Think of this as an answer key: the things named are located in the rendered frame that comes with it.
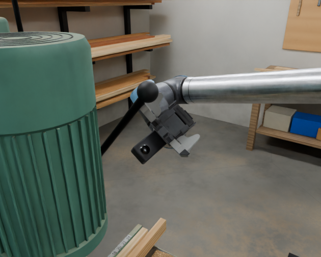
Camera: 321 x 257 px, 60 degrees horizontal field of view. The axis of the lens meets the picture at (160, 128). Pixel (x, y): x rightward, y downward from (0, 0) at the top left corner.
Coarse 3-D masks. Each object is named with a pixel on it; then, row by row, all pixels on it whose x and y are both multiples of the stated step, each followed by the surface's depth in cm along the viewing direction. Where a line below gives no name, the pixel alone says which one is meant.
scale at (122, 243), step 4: (128, 236) 77; (124, 240) 76; (120, 244) 75; (124, 244) 75; (116, 248) 73; (120, 248) 73; (112, 252) 72; (116, 252) 72; (108, 256) 71; (112, 256) 71
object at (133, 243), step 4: (144, 228) 81; (140, 232) 79; (144, 232) 79; (136, 236) 78; (140, 236) 78; (144, 236) 79; (132, 240) 77; (136, 240) 77; (140, 240) 78; (128, 244) 75; (132, 244) 75; (136, 244) 76; (124, 248) 74; (128, 248) 74; (132, 248) 75; (120, 252) 73; (124, 252) 73; (128, 252) 73; (116, 256) 72; (120, 256) 72; (124, 256) 72
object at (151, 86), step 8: (144, 88) 43; (152, 88) 43; (144, 96) 43; (152, 96) 43; (136, 104) 46; (128, 112) 47; (136, 112) 47; (120, 120) 49; (128, 120) 48; (120, 128) 50; (112, 136) 51; (104, 144) 53; (104, 152) 55
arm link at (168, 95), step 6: (156, 84) 89; (162, 84) 89; (162, 90) 86; (168, 90) 88; (132, 96) 85; (168, 96) 87; (162, 102) 84; (168, 102) 88; (162, 108) 83; (168, 108) 84; (162, 114) 83
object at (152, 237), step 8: (160, 224) 84; (152, 232) 81; (160, 232) 84; (144, 240) 78; (152, 240) 80; (136, 248) 75; (144, 248) 76; (128, 256) 73; (136, 256) 73; (144, 256) 78
